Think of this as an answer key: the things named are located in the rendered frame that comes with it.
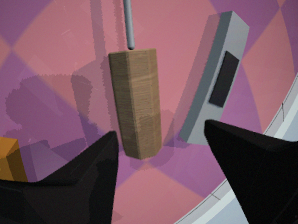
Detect orange rectangular block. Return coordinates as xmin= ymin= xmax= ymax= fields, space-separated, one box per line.
xmin=0 ymin=136 xmax=28 ymax=183

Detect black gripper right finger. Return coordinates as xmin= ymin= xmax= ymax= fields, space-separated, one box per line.
xmin=205 ymin=119 xmax=298 ymax=224

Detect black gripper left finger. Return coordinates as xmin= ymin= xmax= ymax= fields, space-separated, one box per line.
xmin=0 ymin=131 xmax=120 ymax=224

